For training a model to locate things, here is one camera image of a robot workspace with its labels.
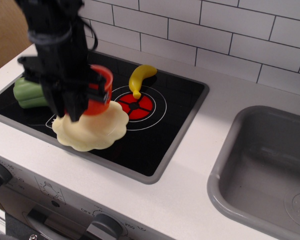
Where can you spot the pale yellow scalloped plate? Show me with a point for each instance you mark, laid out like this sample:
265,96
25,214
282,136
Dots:
92,132

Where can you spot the black toy stovetop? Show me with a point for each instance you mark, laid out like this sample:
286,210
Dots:
157,121

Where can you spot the grey toy sink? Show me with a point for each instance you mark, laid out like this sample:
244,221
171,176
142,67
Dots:
256,177

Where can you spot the yellow toy banana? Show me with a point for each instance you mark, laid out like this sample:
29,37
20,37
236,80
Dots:
138,75

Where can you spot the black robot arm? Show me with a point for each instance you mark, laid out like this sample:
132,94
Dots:
53,21

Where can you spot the grey oven door handle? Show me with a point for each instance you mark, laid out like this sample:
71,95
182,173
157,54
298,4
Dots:
53,226

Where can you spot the green toy bell pepper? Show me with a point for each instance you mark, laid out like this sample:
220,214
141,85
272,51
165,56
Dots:
29,94

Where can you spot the wooden cabinet panel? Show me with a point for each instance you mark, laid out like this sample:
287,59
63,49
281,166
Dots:
13,31

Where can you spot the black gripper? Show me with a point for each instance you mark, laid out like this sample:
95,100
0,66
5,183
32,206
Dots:
63,71

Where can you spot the grey right oven knob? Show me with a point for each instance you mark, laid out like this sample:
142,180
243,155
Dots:
104,227

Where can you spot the red plastic cup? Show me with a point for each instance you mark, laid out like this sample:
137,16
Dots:
99,91

